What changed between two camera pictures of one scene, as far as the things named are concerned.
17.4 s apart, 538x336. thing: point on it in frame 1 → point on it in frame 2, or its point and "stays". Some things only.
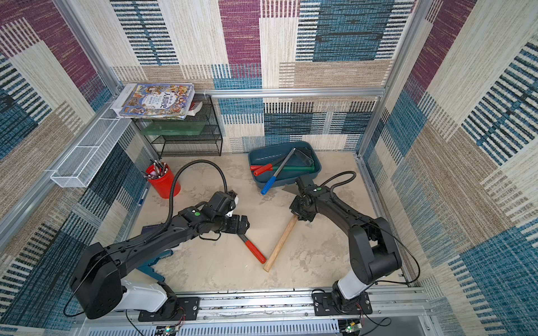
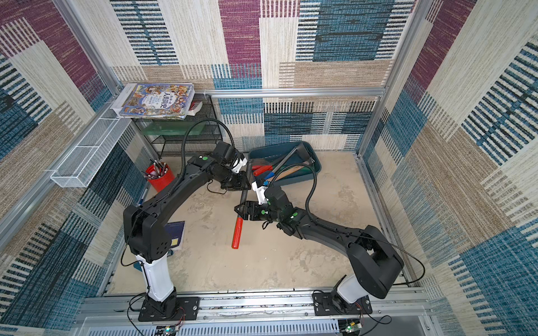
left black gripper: [237, 225] → [244, 183]
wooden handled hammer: [281, 244] → [267, 183]
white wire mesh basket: [80, 166] stays
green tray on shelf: [175, 128] stays
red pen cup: [161, 179] stays
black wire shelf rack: [197, 135] stays
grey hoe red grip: [252, 248] → [238, 226]
